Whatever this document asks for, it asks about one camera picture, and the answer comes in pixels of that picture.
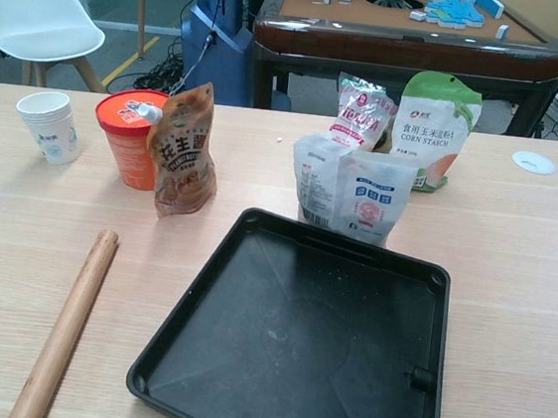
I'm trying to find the white round table grommet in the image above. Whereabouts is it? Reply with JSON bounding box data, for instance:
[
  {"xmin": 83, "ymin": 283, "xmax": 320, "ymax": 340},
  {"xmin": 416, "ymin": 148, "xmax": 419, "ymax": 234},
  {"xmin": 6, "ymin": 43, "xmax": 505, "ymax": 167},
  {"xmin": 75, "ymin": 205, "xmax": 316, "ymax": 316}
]
[{"xmin": 509, "ymin": 148, "xmax": 558, "ymax": 176}]

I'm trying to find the brown peanut sauce pouch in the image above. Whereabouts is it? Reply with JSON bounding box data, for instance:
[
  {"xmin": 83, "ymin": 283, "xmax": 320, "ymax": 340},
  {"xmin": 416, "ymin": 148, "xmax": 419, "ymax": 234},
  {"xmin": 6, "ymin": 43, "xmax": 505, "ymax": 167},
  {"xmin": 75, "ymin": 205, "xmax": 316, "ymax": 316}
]
[{"xmin": 127, "ymin": 73, "xmax": 229, "ymax": 226}]

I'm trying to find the black square baking tray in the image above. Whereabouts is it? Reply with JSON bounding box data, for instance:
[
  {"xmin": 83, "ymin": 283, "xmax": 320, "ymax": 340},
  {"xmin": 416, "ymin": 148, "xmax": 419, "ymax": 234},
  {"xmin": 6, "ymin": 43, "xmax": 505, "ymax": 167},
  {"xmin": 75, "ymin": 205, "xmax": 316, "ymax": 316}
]
[{"xmin": 120, "ymin": 195, "xmax": 463, "ymax": 418}]

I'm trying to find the orange lidded tub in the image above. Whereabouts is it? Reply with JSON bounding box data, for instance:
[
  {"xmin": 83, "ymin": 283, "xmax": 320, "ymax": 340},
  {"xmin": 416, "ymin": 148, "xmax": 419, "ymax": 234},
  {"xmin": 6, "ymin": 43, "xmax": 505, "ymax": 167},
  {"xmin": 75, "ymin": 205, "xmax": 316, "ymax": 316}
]
[{"xmin": 86, "ymin": 83, "xmax": 173, "ymax": 194}]

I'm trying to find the wooden rolling pin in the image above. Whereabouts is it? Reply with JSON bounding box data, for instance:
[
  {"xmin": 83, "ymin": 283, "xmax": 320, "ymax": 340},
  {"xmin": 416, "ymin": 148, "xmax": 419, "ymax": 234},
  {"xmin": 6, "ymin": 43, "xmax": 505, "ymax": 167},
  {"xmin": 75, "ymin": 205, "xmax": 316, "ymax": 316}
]
[{"xmin": 7, "ymin": 220, "xmax": 121, "ymax": 418}]

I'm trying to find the white paper cup stack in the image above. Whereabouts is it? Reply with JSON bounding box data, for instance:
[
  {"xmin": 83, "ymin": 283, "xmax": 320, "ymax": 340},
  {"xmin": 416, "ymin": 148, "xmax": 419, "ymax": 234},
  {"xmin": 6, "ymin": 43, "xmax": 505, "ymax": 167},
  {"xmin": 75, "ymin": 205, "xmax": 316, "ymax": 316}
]
[{"xmin": 10, "ymin": 86, "xmax": 88, "ymax": 168}]

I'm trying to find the brown mahjong table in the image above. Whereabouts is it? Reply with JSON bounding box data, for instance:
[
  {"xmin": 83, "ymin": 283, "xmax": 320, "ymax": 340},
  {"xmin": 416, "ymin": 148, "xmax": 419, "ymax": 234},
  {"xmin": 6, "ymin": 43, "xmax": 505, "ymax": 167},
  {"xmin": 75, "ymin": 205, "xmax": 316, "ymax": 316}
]
[{"xmin": 242, "ymin": 0, "xmax": 558, "ymax": 142}]

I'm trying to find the light wooden post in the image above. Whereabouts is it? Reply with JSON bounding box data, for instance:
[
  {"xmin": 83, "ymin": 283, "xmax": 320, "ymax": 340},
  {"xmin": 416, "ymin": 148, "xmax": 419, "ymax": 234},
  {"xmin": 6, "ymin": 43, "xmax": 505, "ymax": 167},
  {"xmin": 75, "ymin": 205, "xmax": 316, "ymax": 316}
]
[{"xmin": 128, "ymin": 0, "xmax": 150, "ymax": 60}]

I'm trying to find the white plastic powder bag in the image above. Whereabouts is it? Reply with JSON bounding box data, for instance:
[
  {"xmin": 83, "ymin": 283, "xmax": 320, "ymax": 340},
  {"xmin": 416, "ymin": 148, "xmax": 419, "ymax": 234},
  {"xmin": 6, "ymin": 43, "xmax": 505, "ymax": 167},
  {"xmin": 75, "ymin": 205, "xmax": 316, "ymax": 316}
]
[{"xmin": 283, "ymin": 131, "xmax": 422, "ymax": 252}]

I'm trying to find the white plastic chair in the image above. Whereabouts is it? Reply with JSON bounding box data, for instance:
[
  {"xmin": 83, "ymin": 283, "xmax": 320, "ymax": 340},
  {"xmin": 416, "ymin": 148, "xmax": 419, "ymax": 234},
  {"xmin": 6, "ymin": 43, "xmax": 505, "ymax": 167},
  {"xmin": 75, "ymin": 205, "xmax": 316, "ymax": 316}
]
[{"xmin": 0, "ymin": 0, "xmax": 115, "ymax": 95}]

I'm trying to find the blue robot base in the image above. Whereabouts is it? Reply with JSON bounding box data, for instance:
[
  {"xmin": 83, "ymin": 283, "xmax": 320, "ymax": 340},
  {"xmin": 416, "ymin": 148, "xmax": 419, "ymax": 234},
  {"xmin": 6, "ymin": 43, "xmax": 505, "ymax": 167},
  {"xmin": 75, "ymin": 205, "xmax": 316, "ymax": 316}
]
[{"xmin": 173, "ymin": 0, "xmax": 262, "ymax": 109}]

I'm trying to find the green white corn starch bag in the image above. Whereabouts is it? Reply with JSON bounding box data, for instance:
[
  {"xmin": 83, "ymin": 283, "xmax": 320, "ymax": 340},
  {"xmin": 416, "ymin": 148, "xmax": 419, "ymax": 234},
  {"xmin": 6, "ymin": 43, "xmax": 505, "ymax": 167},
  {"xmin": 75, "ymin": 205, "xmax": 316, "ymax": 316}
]
[{"xmin": 385, "ymin": 67, "xmax": 488, "ymax": 199}]

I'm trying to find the black cable tangle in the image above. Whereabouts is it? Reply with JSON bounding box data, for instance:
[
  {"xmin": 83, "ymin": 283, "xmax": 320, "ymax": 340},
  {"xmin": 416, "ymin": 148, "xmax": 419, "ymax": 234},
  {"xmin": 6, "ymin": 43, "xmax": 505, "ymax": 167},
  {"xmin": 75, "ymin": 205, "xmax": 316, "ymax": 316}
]
[{"xmin": 134, "ymin": 47, "xmax": 190, "ymax": 95}]

